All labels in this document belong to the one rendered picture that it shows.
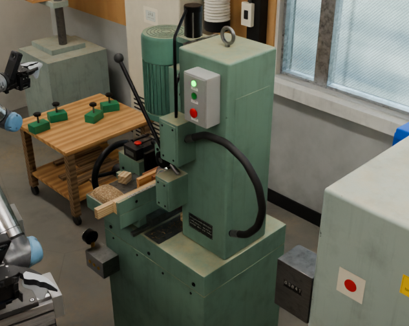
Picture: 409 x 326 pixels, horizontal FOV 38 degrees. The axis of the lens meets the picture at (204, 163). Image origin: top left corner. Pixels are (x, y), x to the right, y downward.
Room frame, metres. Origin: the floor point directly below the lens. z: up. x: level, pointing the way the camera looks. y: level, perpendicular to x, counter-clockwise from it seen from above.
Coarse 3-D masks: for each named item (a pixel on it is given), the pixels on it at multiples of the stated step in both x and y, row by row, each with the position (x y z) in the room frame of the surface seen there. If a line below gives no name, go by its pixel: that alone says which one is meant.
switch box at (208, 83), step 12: (192, 72) 1.67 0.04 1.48; (204, 72) 1.67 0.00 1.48; (204, 84) 1.61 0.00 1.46; (216, 84) 1.64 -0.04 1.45; (204, 96) 1.61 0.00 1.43; (216, 96) 1.64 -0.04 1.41; (204, 108) 1.61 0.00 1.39; (216, 108) 1.64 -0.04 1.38; (192, 120) 1.65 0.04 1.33; (204, 120) 1.61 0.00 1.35; (216, 120) 1.64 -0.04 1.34
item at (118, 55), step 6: (120, 54) 1.96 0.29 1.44; (114, 60) 1.95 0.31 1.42; (120, 60) 1.95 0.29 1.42; (120, 66) 1.95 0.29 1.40; (126, 72) 1.93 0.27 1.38; (126, 78) 1.92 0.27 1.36; (132, 84) 1.91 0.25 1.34; (132, 90) 1.90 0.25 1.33; (138, 96) 1.89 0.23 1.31; (138, 102) 1.88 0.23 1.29; (144, 108) 1.87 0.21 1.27; (144, 114) 1.86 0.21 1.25; (150, 120) 1.85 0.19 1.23; (150, 126) 1.84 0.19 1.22; (156, 138) 1.82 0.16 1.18; (156, 156) 1.79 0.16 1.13; (162, 162) 1.77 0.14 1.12; (168, 162) 1.76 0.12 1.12; (174, 168) 1.76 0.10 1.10
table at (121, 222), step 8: (136, 176) 2.04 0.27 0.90; (112, 184) 1.98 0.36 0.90; (120, 184) 1.98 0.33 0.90; (128, 184) 1.98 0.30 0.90; (136, 184) 1.98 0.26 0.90; (88, 200) 1.90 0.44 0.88; (96, 200) 1.87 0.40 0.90; (152, 200) 1.87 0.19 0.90; (136, 208) 1.82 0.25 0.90; (144, 208) 1.84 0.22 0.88; (152, 208) 1.87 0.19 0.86; (112, 216) 1.79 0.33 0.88; (120, 216) 1.76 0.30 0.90; (128, 216) 1.79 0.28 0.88; (136, 216) 1.81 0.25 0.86; (144, 216) 1.84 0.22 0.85; (120, 224) 1.76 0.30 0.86; (128, 224) 1.79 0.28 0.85
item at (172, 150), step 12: (168, 120) 1.71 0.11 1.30; (180, 120) 1.71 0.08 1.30; (168, 132) 1.70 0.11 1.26; (180, 132) 1.68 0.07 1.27; (192, 132) 1.72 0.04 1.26; (168, 144) 1.70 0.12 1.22; (180, 144) 1.68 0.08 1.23; (192, 144) 1.72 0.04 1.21; (168, 156) 1.70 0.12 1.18; (180, 156) 1.68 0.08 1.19; (192, 156) 1.72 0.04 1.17
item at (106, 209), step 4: (152, 180) 1.94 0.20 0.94; (144, 184) 1.91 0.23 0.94; (136, 188) 1.88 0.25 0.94; (128, 192) 1.86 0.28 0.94; (120, 196) 1.83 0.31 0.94; (112, 200) 1.80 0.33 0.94; (104, 204) 1.78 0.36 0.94; (108, 204) 1.78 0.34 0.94; (112, 204) 1.78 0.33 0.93; (96, 208) 1.75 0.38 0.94; (100, 208) 1.75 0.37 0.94; (104, 208) 1.76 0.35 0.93; (108, 208) 1.77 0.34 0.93; (112, 208) 1.78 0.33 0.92; (96, 212) 1.74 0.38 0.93; (100, 212) 1.75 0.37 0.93; (104, 212) 1.76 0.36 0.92; (108, 212) 1.77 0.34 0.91; (112, 212) 1.78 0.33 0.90; (96, 216) 1.74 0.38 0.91; (100, 216) 1.75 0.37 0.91; (104, 216) 1.76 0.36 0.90
